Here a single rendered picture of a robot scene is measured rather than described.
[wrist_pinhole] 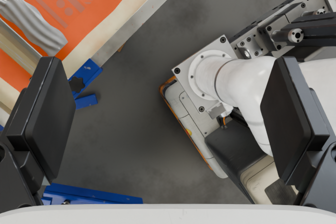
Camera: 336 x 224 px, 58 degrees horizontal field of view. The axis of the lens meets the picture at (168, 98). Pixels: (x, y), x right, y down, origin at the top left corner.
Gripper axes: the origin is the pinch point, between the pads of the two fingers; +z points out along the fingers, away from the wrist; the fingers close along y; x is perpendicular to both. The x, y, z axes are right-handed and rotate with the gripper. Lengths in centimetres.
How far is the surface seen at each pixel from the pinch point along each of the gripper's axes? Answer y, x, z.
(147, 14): -6, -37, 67
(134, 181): -22, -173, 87
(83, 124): -52, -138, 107
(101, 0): -19, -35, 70
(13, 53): -38, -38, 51
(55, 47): -32, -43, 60
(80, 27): -25, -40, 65
